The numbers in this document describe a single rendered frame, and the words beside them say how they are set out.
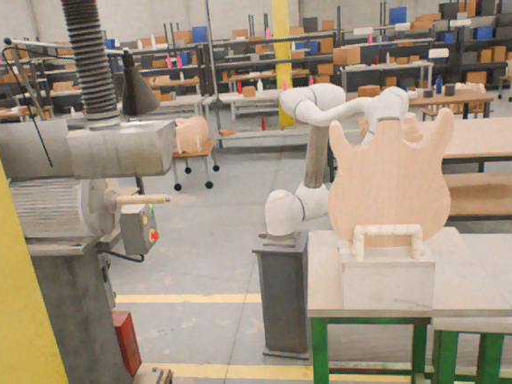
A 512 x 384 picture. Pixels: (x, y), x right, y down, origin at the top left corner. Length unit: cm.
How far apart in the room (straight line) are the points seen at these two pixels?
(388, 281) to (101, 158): 97
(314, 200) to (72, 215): 125
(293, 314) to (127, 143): 148
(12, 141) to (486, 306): 162
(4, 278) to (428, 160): 105
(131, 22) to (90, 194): 1191
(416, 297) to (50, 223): 124
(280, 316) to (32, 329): 192
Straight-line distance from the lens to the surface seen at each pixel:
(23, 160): 167
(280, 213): 225
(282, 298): 244
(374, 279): 139
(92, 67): 141
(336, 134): 123
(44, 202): 164
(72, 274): 176
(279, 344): 264
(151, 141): 135
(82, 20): 142
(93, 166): 145
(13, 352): 70
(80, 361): 199
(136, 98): 154
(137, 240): 192
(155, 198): 157
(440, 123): 127
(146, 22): 1320
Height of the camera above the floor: 178
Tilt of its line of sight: 20 degrees down
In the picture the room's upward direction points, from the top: 5 degrees counter-clockwise
